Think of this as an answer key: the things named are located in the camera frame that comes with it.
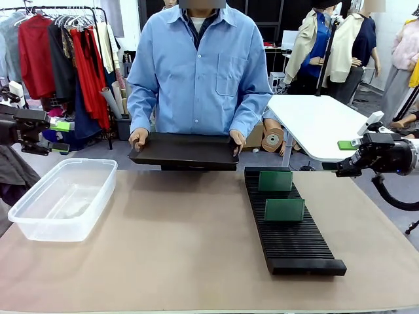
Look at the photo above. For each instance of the grey garment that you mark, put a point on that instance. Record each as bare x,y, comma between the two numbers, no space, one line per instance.
10,45

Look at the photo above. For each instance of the black tripod leg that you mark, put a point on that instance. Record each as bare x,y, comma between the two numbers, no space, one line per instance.
413,227

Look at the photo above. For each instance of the green PCB board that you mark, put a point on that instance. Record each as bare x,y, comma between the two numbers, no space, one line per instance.
275,181
284,210

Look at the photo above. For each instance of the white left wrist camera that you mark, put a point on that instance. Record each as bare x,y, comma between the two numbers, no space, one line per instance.
16,93

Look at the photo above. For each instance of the black tripod pole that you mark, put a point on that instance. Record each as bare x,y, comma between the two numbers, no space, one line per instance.
326,55

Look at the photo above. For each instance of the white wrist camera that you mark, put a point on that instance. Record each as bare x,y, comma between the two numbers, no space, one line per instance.
16,93
371,122

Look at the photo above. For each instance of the mannequin with cream navy top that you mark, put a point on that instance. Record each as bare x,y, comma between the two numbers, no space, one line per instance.
353,52

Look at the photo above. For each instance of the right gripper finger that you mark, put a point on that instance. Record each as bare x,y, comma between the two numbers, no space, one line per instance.
340,167
347,145

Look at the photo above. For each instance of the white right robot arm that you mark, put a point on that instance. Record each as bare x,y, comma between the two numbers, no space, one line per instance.
415,157

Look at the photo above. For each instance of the person's left forearm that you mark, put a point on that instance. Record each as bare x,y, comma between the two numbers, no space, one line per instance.
252,111

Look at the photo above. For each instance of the person's right forearm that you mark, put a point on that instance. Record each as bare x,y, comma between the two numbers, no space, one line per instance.
142,111

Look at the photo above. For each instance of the grey cloth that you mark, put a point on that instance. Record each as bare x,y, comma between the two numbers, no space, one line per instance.
14,170

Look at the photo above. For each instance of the black slotted PCB rack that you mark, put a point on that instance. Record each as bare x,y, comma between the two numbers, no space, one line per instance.
288,238

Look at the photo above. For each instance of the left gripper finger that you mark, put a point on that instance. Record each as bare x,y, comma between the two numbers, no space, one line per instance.
59,148
62,126

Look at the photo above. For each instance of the person's right hand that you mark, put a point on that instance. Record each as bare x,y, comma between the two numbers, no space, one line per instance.
137,137

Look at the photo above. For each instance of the paper rolls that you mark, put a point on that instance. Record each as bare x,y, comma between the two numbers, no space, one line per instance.
113,98

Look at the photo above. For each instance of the red shirt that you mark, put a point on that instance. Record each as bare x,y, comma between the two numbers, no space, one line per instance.
36,55

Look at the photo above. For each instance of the blue denim garment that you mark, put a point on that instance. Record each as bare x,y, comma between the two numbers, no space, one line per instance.
85,117

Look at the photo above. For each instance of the black jacket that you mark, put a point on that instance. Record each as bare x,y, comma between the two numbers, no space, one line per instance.
60,59

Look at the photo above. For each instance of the black clothes rack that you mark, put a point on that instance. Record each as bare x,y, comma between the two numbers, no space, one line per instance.
98,39

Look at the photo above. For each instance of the black plastic tray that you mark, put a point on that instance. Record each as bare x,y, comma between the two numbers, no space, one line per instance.
183,152

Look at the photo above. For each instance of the grey bin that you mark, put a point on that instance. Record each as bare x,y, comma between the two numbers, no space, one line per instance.
123,127

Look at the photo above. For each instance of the cream garment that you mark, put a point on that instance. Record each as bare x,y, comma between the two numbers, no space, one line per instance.
106,45

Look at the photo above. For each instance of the person's blue shirt torso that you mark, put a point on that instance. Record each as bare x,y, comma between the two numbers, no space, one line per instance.
199,72

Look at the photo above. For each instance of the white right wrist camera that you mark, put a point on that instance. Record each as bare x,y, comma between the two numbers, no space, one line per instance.
371,122

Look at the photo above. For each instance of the mannequin with beige jacket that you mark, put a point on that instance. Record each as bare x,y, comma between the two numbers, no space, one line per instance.
311,49

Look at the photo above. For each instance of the person's left hand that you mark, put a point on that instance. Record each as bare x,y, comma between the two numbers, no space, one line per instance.
238,139

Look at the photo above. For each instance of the clear plastic storage box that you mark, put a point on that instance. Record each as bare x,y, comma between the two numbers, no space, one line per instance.
65,199

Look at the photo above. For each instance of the brown cardboard spool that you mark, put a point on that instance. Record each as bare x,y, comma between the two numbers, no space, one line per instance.
273,139

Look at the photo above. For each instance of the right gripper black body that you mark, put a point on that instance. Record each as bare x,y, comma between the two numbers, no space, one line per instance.
386,153

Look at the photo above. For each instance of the cardboard box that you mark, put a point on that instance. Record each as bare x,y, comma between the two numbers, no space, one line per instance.
257,135

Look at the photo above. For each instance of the mannequin with pink top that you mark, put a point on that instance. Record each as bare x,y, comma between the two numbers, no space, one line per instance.
399,72

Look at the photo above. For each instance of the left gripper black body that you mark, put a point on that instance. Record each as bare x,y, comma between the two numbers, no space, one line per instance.
23,126

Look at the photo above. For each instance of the white table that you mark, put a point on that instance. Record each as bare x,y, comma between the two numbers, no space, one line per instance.
314,124

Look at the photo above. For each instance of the red dress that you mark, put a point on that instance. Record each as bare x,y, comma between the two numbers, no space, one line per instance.
88,81

